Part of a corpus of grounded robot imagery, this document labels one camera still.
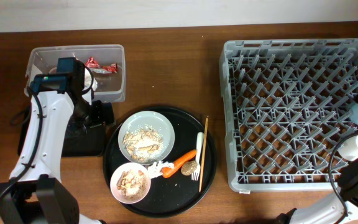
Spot round black serving tray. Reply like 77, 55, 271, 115
103, 106, 218, 218

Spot white napkin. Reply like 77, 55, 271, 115
82, 67, 98, 95

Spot white plastic fork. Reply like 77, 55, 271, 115
191, 132, 204, 181

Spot red snack wrapper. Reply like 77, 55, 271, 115
85, 57, 118, 74

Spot black rectangular tray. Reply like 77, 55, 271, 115
10, 106, 106, 157

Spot grey dishwasher rack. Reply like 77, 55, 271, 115
219, 39, 358, 194

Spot orange carrot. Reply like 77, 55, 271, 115
161, 149, 196, 178

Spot white cup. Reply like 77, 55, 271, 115
338, 135, 358, 161

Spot pink bowl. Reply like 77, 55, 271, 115
110, 162, 151, 204

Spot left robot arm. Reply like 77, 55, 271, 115
0, 57, 115, 223

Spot rice and nut scraps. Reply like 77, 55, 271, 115
122, 128, 163, 162

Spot wooden chopstick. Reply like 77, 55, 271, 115
198, 116, 209, 193

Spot small crumpled white tissue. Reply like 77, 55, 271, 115
147, 161, 174, 179

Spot grey plate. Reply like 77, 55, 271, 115
117, 111, 175, 165

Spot clear plastic waste bin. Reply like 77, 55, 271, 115
25, 44, 126, 103

